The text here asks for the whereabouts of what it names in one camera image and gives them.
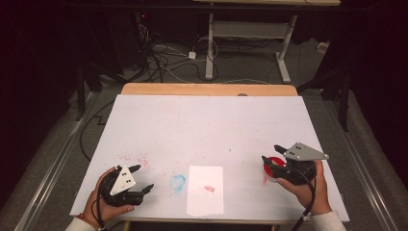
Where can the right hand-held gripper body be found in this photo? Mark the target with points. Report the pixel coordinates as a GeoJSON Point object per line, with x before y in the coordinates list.
{"type": "Point", "coordinates": [303, 154]}

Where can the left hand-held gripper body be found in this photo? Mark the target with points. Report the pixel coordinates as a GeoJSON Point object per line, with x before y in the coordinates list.
{"type": "Point", "coordinates": [123, 183]}

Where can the round red ink pad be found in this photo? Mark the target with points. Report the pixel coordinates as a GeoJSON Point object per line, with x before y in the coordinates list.
{"type": "Point", "coordinates": [279, 161]}

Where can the person's left hand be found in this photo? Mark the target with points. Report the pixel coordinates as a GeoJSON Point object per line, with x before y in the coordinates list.
{"type": "Point", "coordinates": [106, 210]}

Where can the person's right hand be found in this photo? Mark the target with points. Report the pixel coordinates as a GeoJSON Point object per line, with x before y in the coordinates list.
{"type": "Point", "coordinates": [308, 195]}

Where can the white paper sheet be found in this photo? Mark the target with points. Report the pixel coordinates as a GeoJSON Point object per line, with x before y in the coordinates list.
{"type": "Point", "coordinates": [205, 192]}

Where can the black stand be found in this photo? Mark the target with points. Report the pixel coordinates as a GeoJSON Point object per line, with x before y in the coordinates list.
{"type": "Point", "coordinates": [344, 102]}

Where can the large white board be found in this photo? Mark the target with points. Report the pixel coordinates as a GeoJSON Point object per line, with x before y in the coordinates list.
{"type": "Point", "coordinates": [208, 128]}

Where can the wooden table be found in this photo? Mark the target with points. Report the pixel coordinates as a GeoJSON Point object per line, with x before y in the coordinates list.
{"type": "Point", "coordinates": [208, 89]}

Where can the small white box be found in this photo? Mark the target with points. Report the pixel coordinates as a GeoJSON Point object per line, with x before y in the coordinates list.
{"type": "Point", "coordinates": [322, 47]}

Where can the white power adapter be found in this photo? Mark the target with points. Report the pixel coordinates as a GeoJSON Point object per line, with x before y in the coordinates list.
{"type": "Point", "coordinates": [192, 55]}

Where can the metal floor rail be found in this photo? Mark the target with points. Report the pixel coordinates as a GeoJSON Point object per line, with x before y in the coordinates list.
{"type": "Point", "coordinates": [362, 179]}
{"type": "Point", "coordinates": [48, 179]}

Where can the white metal desk frame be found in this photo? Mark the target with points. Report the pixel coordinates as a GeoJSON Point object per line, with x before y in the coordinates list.
{"type": "Point", "coordinates": [250, 29]}

